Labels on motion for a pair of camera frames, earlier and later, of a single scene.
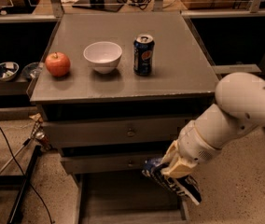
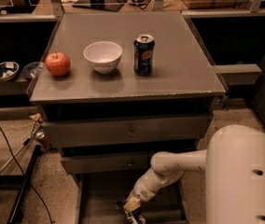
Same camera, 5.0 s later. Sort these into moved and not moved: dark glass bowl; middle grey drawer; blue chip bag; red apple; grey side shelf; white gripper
Moved: blue chip bag; white gripper
Not moved: red apple; grey side shelf; middle grey drawer; dark glass bowl
